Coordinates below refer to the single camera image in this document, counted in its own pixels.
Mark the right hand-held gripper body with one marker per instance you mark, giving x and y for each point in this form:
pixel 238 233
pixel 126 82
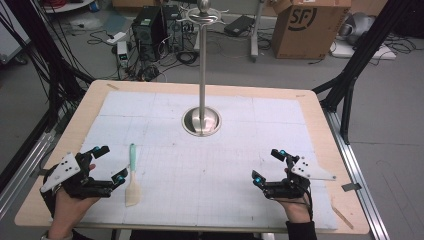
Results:
pixel 308 170

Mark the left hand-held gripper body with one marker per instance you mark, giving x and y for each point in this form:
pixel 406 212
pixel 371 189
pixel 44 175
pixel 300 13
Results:
pixel 61 171

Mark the person's left hand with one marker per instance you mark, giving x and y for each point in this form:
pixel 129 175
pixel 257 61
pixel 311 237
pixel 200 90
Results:
pixel 68 211

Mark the person's right hand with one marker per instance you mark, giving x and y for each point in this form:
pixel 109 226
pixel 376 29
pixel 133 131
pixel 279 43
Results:
pixel 296 210

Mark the black tape piece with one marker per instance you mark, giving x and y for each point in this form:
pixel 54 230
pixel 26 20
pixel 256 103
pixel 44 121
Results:
pixel 351 187

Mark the white grid mat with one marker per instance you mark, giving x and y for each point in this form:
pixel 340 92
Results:
pixel 200 186

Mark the beige tape strip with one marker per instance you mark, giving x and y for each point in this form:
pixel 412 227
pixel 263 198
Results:
pixel 343 217
pixel 112 86

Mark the small white device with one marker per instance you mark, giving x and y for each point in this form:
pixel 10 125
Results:
pixel 122 53

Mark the white power strip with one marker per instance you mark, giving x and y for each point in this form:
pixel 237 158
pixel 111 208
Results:
pixel 116 37

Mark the steel hanging stand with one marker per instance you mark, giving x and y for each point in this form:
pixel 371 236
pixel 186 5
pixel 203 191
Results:
pixel 202 66

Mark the flat white board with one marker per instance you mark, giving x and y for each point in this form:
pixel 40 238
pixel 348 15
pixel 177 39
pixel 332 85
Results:
pixel 343 51

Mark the grey metal floor stand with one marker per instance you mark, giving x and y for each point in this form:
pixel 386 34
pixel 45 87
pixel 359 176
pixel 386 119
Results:
pixel 255 33

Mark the brown cardboard box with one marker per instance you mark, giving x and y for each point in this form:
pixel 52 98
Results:
pixel 306 30

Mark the large black computer tower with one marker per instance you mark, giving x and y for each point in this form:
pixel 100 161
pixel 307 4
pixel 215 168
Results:
pixel 148 33

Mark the flat black box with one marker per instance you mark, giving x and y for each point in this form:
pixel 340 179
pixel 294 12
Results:
pixel 239 25

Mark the slim black computer tower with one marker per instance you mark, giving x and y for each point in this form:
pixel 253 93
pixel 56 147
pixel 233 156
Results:
pixel 174 30

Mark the grey rounded machine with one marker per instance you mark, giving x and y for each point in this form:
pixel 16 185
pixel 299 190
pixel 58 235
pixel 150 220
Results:
pixel 356 28

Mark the white round table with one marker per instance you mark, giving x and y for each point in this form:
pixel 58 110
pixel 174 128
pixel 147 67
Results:
pixel 66 5

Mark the aluminium rail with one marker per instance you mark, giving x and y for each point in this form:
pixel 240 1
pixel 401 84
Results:
pixel 353 166
pixel 23 170

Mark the black frame strut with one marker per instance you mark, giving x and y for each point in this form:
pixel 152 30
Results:
pixel 360 56

